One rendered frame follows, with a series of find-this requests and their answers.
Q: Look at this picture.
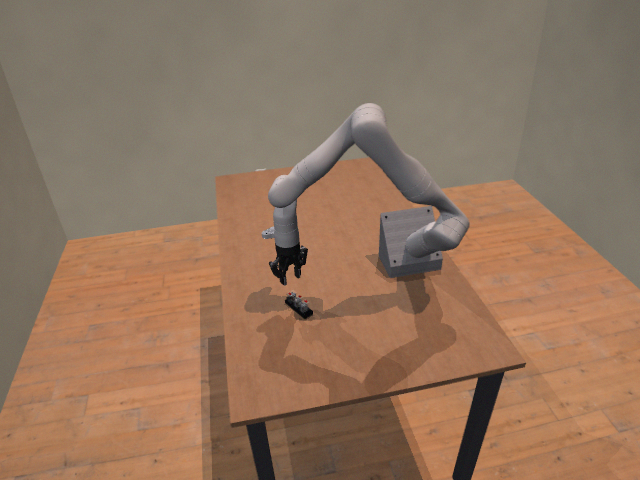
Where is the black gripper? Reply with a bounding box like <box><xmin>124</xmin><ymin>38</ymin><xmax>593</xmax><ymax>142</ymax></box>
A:
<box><xmin>269</xmin><ymin>241</ymin><xmax>308</xmax><ymax>286</ymax></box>

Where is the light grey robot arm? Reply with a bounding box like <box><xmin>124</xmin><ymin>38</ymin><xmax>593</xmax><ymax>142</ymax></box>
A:
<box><xmin>262</xmin><ymin>103</ymin><xmax>470</xmax><ymax>258</ymax></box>

